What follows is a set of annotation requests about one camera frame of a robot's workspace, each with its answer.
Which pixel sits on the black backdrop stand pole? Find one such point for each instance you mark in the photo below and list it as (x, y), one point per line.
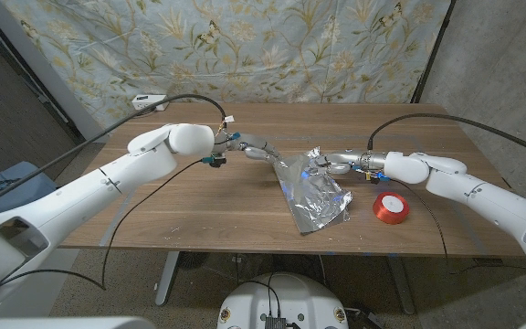
(432, 50)

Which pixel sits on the grey metal table leg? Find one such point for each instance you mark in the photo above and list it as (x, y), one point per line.
(402, 288)
(166, 279)

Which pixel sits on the small grey box on base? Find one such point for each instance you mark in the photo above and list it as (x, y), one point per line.
(275, 322)

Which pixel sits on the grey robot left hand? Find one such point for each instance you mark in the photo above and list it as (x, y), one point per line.
(256, 147)

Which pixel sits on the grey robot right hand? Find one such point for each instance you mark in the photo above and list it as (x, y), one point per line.
(343, 162)

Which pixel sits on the blue plastic bin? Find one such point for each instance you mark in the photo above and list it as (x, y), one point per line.
(25, 192)

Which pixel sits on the crinkled aluminum foil sheet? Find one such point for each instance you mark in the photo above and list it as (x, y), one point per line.
(318, 192)

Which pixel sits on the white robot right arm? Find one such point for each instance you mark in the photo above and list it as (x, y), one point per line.
(455, 178)

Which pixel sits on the white power strip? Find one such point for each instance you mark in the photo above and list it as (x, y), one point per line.
(144, 101)

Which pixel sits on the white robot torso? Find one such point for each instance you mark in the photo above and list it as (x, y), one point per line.
(62, 323)

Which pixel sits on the floral light blue backdrop cloth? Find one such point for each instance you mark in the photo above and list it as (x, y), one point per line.
(245, 45)

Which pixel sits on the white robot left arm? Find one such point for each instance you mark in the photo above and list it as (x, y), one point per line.
(108, 183)

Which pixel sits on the red tape roll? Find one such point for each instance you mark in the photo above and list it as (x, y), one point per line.
(384, 215)

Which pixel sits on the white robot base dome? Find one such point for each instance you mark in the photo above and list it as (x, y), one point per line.
(290, 297)

